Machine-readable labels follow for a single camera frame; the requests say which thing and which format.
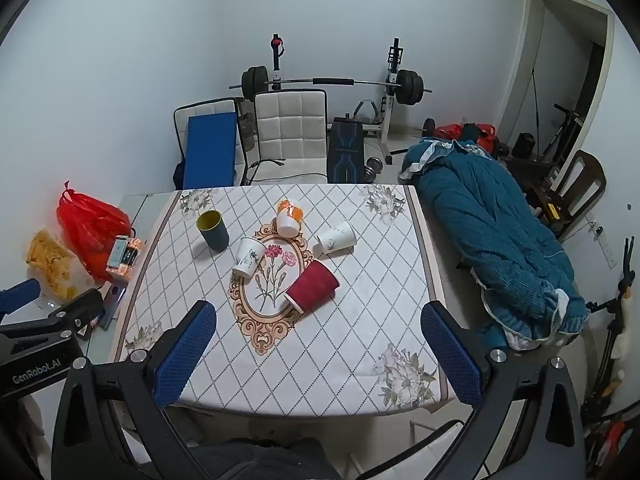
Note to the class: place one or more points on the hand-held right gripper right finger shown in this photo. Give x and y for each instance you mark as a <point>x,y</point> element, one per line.
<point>452,355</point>

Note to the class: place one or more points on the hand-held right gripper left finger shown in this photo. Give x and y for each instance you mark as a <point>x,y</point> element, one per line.
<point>184,355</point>

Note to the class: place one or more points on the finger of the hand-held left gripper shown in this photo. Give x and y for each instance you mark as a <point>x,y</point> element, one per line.
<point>75,306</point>
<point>20,292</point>

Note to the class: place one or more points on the white cup with plant print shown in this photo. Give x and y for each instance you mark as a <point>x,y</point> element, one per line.
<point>248,257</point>

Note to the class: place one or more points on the dark green cup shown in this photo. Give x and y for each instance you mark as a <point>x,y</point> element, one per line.
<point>214,232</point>

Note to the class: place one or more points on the red paper cup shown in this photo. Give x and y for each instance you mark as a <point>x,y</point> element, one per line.
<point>312,286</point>

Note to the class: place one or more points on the white cup with small print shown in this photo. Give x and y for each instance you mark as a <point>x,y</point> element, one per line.
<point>336,237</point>

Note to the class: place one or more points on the white cup with orange print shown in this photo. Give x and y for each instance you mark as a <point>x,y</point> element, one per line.
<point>289,219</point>

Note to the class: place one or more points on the yellow snack bag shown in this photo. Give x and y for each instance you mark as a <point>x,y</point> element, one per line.
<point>50,260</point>

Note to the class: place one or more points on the small orange and white box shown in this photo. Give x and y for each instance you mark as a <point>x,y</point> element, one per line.
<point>125,255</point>

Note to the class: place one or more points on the red plastic bag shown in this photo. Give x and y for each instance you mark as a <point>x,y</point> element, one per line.
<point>92,230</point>

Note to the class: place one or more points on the floral diamond-pattern tablecloth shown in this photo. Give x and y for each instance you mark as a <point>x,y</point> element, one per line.
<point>360,310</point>

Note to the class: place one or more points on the dark cloth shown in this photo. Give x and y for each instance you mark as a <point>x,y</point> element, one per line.
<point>260,460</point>

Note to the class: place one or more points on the teal quilt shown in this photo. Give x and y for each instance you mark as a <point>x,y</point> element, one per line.
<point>490,230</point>

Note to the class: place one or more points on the black tripod stand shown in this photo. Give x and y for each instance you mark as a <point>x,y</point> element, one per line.
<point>612,320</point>

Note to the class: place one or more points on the white power strip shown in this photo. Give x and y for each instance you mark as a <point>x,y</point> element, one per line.
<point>604,242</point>

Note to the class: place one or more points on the dumbbell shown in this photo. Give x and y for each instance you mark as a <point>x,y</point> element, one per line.
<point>374,166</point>

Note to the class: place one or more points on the blue board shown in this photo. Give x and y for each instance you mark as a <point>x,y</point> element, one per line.
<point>210,150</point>

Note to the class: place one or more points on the black speaker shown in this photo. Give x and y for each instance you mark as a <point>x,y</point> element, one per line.
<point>525,145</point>

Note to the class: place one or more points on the wooden chair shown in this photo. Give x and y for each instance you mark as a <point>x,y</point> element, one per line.
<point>587,175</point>

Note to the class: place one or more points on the white padded chair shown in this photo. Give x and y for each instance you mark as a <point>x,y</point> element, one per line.
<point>205,106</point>
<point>290,135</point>

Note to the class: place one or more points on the white barbell rack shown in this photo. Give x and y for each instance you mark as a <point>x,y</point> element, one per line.
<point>391,110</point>

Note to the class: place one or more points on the barbell with black plates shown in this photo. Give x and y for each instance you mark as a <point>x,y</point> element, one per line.
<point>410,87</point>

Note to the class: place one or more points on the white door frame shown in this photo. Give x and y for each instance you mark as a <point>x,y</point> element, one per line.
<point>520,60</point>

